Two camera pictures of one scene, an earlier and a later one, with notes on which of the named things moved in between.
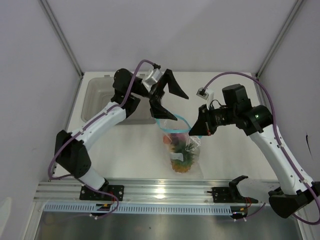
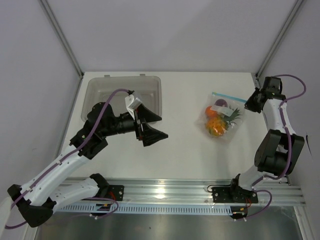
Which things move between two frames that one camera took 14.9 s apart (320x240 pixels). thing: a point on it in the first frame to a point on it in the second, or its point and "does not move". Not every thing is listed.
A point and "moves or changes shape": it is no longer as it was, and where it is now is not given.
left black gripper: (156, 92) to (151, 136)
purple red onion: (178, 138) to (221, 102)
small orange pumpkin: (166, 140) moves or changes shape
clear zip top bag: (183, 149) moves or changes shape
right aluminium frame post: (278, 39) does not move
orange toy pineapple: (190, 151) moves or changes shape
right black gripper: (202, 127) to (248, 104)
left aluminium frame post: (58, 30) does not move
